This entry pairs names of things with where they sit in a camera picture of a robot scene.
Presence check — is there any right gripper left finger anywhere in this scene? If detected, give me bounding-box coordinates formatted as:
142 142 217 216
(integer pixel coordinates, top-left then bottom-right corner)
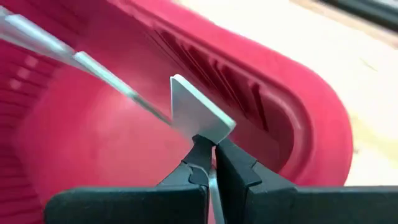
43 134 216 224

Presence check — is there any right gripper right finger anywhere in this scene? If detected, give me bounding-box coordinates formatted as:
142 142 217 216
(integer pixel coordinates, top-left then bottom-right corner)
215 136 398 224

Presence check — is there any red plastic bin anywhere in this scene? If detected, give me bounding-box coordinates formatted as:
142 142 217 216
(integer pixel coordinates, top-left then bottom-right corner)
0 0 354 224

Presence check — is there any grey slotted divider panel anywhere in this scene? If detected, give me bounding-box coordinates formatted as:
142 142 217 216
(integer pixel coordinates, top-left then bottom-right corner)
0 6 237 224

